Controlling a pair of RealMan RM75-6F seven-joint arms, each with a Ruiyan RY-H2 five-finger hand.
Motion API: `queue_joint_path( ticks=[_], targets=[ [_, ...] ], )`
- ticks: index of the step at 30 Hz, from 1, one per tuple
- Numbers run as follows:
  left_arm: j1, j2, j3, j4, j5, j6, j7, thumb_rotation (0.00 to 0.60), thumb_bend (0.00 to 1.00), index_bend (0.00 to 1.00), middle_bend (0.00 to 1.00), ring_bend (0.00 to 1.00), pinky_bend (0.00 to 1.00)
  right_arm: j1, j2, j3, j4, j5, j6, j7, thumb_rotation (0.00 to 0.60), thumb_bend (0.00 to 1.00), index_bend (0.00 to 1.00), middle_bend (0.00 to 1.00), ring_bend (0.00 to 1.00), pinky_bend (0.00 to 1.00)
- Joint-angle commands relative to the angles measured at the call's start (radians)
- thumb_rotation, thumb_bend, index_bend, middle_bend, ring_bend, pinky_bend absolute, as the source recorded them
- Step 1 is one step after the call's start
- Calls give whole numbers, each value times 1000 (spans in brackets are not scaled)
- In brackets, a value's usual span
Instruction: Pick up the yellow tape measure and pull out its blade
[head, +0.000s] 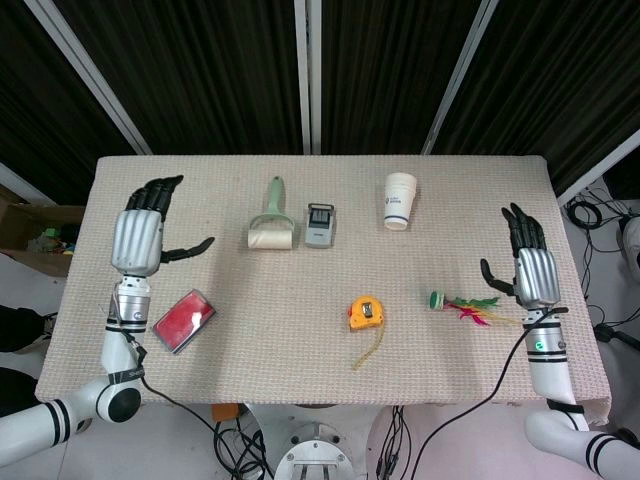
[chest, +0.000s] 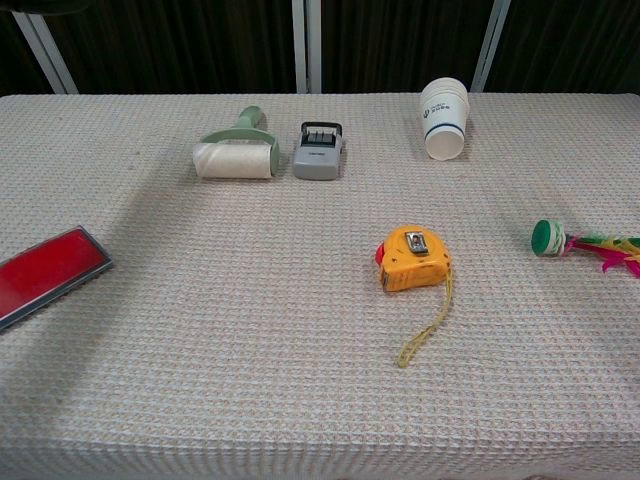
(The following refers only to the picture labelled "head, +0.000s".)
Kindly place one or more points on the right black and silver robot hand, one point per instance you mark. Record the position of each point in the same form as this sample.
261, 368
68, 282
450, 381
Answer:
537, 275

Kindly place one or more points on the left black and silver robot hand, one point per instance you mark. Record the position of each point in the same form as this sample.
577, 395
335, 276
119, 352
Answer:
137, 240

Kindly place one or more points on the yellow tape measure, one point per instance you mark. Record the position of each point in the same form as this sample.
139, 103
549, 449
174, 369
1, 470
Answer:
367, 320

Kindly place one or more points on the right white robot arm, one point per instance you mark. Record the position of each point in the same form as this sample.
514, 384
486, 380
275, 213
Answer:
547, 370

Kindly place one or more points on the white and metal robot base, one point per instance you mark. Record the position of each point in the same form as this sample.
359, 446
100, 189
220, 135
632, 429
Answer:
320, 455

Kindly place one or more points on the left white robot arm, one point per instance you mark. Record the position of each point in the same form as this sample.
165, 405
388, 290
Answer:
122, 350

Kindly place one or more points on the red ink pad box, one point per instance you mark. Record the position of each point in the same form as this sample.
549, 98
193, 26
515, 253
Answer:
182, 320

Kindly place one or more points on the black tripod leg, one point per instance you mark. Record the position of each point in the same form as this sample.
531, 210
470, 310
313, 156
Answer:
617, 336

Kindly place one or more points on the feather shuttlecock with green base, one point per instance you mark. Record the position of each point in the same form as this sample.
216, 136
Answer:
436, 300

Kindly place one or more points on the brown cardboard box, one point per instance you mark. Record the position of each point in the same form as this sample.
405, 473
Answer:
30, 215

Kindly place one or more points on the beige waffle weave tablecloth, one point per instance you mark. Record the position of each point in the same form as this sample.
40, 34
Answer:
300, 300

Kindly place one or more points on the black curtain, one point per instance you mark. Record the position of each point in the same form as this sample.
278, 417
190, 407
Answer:
210, 75

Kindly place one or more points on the grey self-inking date stamp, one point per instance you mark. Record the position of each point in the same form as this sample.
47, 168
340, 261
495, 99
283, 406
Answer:
320, 232

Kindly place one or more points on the small orange block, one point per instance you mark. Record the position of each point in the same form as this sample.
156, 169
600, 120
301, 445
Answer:
226, 412

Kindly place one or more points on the white aluminium frame post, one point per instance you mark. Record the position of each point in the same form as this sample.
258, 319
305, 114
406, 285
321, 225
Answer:
307, 75
462, 75
90, 75
600, 160

